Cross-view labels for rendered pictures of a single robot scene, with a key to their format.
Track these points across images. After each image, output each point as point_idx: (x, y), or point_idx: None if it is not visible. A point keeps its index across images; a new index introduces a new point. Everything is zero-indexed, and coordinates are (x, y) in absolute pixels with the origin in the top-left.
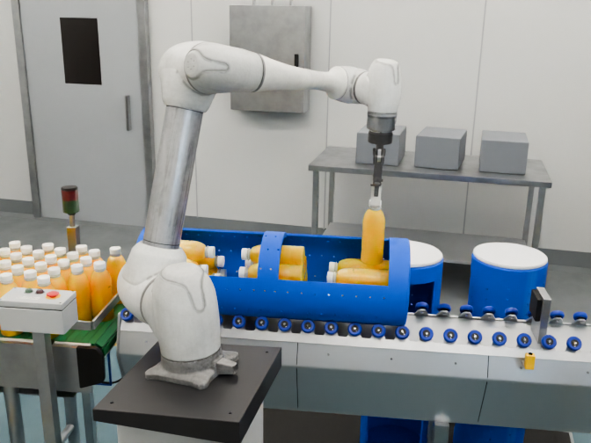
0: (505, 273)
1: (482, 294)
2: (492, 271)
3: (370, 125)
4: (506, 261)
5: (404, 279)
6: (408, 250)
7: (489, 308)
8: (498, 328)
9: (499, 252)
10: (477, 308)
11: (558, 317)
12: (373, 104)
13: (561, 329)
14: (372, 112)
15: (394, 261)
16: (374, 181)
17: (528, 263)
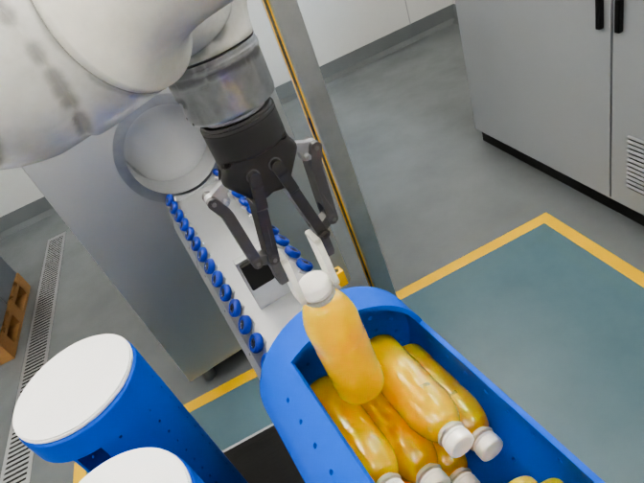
0: (139, 366)
1: (152, 425)
2: (134, 383)
3: (265, 80)
4: (110, 368)
5: (397, 297)
6: (344, 288)
7: (260, 334)
8: (279, 333)
9: (69, 395)
10: (163, 446)
11: (231, 288)
12: (244, 0)
13: (241, 293)
14: (249, 34)
15: (385, 300)
16: (334, 209)
17: (108, 346)
